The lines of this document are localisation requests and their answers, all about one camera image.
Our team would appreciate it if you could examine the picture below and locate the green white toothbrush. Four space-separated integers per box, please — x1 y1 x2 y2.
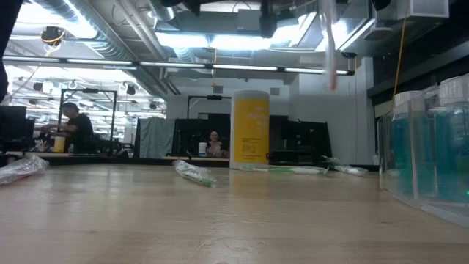
319 155 369 177
240 164 330 175
172 159 217 188

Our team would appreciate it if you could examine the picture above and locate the orange white toothbrush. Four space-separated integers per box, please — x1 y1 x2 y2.
317 0 339 92
0 153 51 186

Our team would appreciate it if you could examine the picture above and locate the small blue mouthwash bottle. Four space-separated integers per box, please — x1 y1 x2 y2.
388 90 423 199

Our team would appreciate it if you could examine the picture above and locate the yellow label wipes canister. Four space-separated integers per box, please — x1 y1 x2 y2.
229 89 271 170

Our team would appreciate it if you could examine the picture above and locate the person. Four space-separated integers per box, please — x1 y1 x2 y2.
40 101 97 154
205 131 230 158

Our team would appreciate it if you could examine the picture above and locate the black workstation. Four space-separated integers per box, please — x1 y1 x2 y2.
269 115 333 164

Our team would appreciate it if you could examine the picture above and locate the grey cover cloth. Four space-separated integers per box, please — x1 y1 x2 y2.
133 117 176 159

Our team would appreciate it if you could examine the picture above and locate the ceiling light bar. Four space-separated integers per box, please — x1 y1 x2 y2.
1 56 355 76

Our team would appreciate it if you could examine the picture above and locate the clear plastic organizer tray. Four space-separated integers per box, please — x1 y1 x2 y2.
377 75 469 228

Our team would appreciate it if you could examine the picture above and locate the black monitor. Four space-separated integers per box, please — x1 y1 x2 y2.
0 105 27 151

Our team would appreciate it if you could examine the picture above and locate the white ceiling unit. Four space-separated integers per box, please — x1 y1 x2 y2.
397 0 450 19

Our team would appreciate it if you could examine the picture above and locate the black rig frame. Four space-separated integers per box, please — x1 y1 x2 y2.
58 87 118 147
187 94 232 122

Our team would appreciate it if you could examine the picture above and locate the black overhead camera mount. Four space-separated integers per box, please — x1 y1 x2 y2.
259 0 278 39

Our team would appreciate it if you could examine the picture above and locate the black aluminium table frame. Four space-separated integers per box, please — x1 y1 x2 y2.
0 152 380 169

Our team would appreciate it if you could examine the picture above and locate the silver ventilation duct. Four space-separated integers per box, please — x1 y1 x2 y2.
32 0 137 62

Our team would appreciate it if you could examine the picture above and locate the yellow hanging cable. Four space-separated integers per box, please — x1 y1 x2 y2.
392 0 410 100

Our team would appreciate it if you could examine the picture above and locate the black ceiling cable reel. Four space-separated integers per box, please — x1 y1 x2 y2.
40 25 67 47

